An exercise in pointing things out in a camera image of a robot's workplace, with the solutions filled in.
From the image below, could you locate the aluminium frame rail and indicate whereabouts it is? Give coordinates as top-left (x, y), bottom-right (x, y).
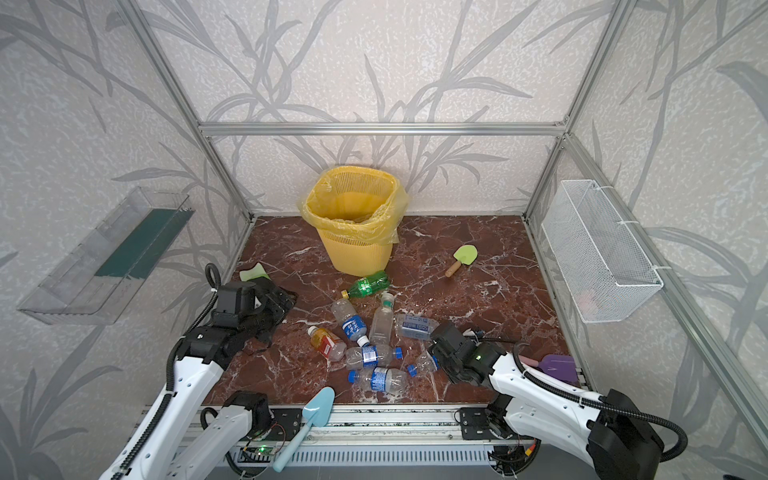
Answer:
top-left (198, 122), bottom-right (565, 137)

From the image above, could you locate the clear acrylic wall shelf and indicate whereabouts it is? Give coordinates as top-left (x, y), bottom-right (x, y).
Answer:
top-left (17, 187), bottom-right (195, 325)

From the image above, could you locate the clear bottle blue label front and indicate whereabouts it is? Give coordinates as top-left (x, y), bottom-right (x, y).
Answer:
top-left (347, 367), bottom-right (409, 395)

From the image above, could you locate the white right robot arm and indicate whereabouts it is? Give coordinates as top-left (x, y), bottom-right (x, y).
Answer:
top-left (429, 323), bottom-right (688, 479)

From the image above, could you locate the light blue plastic trowel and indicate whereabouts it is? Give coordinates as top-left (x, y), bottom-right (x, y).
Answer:
top-left (272, 387), bottom-right (335, 472)

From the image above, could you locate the green plastic soda bottle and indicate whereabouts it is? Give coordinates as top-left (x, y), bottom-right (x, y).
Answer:
top-left (341, 271), bottom-right (391, 299)

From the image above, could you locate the green trowel wooden handle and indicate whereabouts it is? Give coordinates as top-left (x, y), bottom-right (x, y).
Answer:
top-left (444, 244), bottom-right (478, 278)

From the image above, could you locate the clear bottle blue label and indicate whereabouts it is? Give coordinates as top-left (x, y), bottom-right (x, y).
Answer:
top-left (331, 298), bottom-right (370, 347)
top-left (347, 367), bottom-right (409, 395)

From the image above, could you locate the purple pink plastic trowel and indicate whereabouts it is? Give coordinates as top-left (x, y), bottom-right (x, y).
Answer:
top-left (520, 354), bottom-right (580, 386)

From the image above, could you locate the clear bottle green label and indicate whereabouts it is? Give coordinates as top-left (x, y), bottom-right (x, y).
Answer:
top-left (369, 291), bottom-right (395, 345)

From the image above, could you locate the yellow tea bottle red label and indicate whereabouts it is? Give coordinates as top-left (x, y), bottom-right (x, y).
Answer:
top-left (307, 326), bottom-right (347, 363)

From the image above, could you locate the yellow ribbed waste bin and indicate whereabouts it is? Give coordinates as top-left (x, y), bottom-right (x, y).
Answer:
top-left (300, 166), bottom-right (409, 276)

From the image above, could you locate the soda water bottle blue label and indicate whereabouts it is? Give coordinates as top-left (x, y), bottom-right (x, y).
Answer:
top-left (394, 314), bottom-right (440, 341)

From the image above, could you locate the yellow plastic bin liner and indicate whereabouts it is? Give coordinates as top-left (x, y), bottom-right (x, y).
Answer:
top-left (298, 165), bottom-right (409, 244)

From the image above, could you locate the white wire mesh basket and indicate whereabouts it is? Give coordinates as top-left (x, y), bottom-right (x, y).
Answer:
top-left (542, 179), bottom-right (664, 324)

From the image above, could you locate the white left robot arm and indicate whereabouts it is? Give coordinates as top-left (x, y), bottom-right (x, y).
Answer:
top-left (102, 277), bottom-right (298, 479)

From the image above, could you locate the crushed bottle blue label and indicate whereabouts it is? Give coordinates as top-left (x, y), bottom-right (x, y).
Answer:
top-left (407, 351), bottom-right (440, 377)

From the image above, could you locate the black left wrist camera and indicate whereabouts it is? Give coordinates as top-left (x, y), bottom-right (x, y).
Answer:
top-left (202, 263), bottom-right (261, 317)

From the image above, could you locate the clear bottle blue cap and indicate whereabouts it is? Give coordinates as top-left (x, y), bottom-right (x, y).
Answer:
top-left (344, 345), bottom-right (403, 370)

